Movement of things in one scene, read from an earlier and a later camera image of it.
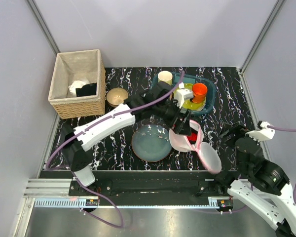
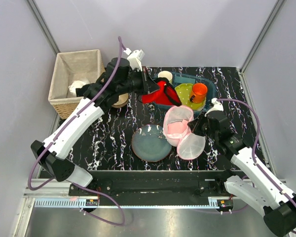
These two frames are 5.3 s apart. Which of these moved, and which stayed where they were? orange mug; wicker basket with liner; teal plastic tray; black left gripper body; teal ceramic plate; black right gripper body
Moved: black left gripper body; black right gripper body
Stayed: teal ceramic plate; wicker basket with liner; orange mug; teal plastic tray
